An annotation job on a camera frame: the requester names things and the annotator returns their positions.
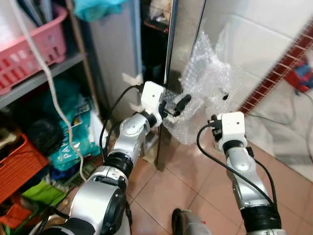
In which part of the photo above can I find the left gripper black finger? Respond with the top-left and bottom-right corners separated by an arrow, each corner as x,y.
174,94 -> 193,116

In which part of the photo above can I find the clear bubble wrap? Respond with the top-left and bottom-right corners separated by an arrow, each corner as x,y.
163,30 -> 234,146

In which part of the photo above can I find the stainless steel panel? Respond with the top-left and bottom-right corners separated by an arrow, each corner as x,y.
156,0 -> 207,172

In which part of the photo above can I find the robot right leg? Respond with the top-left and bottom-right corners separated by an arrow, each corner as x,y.
171,208 -> 212,235

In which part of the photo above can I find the red and blue bag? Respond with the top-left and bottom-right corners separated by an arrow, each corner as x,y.
285,62 -> 313,93

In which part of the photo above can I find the teal printed package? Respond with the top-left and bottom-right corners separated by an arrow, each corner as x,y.
48,98 -> 102,172

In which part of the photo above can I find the dark green plastic bag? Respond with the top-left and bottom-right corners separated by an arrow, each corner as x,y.
41,77 -> 82,119

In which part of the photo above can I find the teal plastic bag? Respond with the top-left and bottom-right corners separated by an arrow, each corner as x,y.
73,0 -> 129,23

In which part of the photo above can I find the black plastic bag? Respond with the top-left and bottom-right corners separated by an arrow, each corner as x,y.
26,118 -> 64,157

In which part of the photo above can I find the grey metal shelf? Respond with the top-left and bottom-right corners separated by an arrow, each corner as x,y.
0,51 -> 85,109

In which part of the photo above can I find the pink plastic basket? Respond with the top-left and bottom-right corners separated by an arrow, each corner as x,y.
0,4 -> 68,96

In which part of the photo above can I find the bright green cloth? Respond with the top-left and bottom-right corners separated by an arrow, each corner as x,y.
22,180 -> 67,207

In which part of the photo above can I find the orange plastic crate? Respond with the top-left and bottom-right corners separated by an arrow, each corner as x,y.
0,133 -> 50,204

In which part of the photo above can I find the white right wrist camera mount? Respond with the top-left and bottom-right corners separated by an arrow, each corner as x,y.
215,111 -> 246,153

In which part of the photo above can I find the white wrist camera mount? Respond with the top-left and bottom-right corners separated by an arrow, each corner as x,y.
140,81 -> 167,118
215,111 -> 246,153

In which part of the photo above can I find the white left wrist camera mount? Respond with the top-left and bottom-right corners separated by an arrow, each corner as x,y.
140,81 -> 167,118

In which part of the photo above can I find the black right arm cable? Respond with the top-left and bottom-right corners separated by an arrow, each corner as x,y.
196,122 -> 278,212

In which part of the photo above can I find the thin grey wall cable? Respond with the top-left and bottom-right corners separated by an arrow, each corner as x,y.
248,92 -> 297,126

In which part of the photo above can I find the white hose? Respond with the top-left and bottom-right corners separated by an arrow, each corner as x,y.
9,0 -> 87,183

